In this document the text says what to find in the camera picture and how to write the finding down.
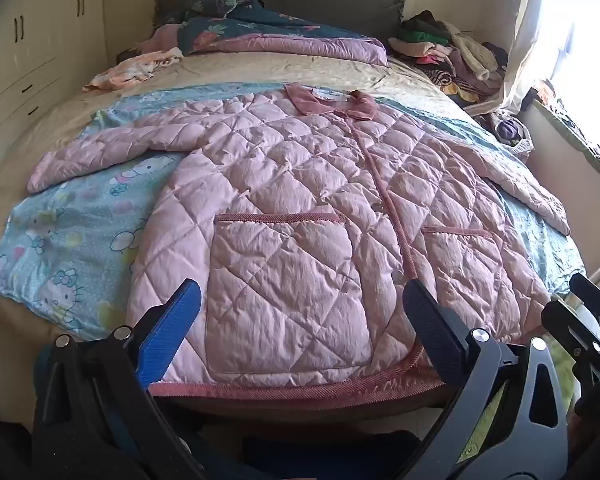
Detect bed with beige sheet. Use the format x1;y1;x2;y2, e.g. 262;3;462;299
0;50;588;426

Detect pile of mixed clothes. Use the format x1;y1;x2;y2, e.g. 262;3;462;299
387;10;511;107

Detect grey padded headboard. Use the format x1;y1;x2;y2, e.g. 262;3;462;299
152;0;406;42

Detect dark floral pillow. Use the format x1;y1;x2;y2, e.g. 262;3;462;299
191;0;259;24

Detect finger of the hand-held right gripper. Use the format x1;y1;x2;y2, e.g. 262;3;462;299
541;300;600;358
569;273;600;332

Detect cream wardrobe with drawers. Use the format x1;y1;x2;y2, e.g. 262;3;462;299
0;0;112;133

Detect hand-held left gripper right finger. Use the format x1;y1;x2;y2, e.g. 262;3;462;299
402;277;569;480

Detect pink quilted jacket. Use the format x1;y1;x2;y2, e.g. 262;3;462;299
27;82;572;401

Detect clutter on window sill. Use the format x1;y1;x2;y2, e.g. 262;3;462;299
532;80;600;183

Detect pink pillow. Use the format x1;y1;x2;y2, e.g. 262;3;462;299
139;24;184;56

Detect person's dark blue pants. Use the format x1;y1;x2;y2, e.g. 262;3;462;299
180;427;426;480

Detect peach and white crumpled cloth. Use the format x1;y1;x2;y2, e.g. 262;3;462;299
82;47;185;94

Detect window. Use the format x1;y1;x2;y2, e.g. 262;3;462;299
550;0;600;153

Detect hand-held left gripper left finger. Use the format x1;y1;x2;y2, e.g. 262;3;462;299
32;278;203;480

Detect basket of dark clothes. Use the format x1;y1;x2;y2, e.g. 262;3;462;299
475;110;534;157

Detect blue cartoon cat printed sheet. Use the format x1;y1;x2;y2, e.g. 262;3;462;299
0;80;588;346

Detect cream curtain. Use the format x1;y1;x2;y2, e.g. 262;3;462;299
472;0;581;117

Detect dark floral quilt, pink lining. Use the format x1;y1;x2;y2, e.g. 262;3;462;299
177;2;390;67

